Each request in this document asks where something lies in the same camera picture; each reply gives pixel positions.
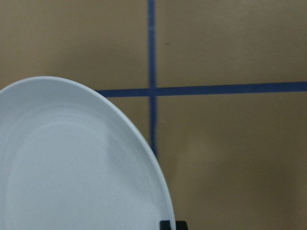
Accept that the light blue plate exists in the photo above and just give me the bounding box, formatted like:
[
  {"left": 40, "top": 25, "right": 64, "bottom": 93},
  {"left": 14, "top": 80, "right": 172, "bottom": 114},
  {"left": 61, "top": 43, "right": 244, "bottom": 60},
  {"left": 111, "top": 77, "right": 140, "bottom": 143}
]
[{"left": 0, "top": 77, "right": 176, "bottom": 230}]

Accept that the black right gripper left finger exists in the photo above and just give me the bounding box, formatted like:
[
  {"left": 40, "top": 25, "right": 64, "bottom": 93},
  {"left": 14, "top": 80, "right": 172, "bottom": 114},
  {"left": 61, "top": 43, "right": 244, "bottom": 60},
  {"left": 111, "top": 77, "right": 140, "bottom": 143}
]
[{"left": 159, "top": 220, "right": 170, "bottom": 230}]

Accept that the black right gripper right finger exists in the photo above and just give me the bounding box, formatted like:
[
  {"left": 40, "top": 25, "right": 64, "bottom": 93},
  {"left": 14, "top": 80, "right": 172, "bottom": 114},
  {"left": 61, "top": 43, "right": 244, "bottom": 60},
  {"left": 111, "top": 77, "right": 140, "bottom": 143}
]
[{"left": 176, "top": 220, "right": 188, "bottom": 230}]

